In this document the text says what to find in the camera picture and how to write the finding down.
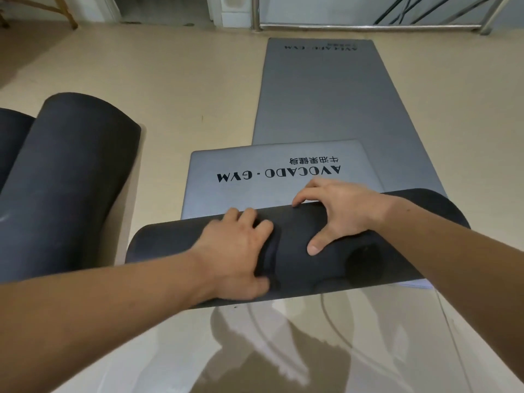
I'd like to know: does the person's left forearm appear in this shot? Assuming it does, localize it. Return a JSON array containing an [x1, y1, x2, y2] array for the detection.
[[0, 249, 205, 393]]

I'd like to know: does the silver metal railing frame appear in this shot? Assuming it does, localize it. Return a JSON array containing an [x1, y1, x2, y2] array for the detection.
[[250, 0, 513, 36]]

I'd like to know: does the person's left hand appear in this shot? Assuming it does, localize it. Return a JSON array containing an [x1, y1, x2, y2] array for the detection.
[[192, 207, 275, 306]]

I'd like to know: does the person's right hand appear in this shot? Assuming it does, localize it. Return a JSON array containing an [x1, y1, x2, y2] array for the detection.
[[291, 178, 394, 257]]

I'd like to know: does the wooden massage table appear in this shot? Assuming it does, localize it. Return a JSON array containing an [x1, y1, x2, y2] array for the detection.
[[0, 0, 79, 31]]

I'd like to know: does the person's right forearm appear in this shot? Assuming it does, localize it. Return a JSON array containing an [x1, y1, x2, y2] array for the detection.
[[376, 198, 524, 361]]

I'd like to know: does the grey yoga mat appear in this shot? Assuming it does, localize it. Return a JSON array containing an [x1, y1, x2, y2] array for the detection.
[[0, 92, 142, 284], [124, 139, 471, 311], [252, 37, 449, 290], [0, 108, 37, 189]]

